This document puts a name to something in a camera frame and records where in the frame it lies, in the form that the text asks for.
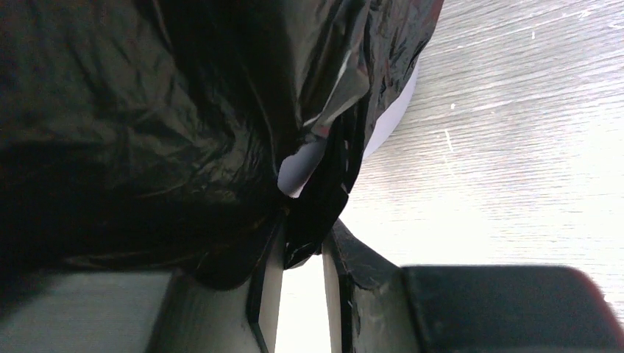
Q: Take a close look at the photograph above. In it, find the grey translucent trash bin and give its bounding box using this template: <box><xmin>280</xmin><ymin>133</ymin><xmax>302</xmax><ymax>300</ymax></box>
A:
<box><xmin>277</xmin><ymin>60</ymin><xmax>420</xmax><ymax>198</ymax></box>

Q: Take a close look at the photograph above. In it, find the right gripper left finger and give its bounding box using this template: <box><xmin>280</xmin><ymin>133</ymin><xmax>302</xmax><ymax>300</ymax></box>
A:
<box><xmin>1</xmin><ymin>230</ymin><xmax>283</xmax><ymax>352</ymax></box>

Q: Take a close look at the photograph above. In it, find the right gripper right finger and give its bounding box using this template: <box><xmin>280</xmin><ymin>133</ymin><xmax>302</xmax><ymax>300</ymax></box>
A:
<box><xmin>322</xmin><ymin>223</ymin><xmax>623</xmax><ymax>352</ymax></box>

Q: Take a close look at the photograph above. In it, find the black trash bag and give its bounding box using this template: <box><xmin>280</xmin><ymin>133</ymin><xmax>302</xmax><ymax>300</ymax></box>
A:
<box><xmin>1</xmin><ymin>1</ymin><xmax>443</xmax><ymax>288</ymax></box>

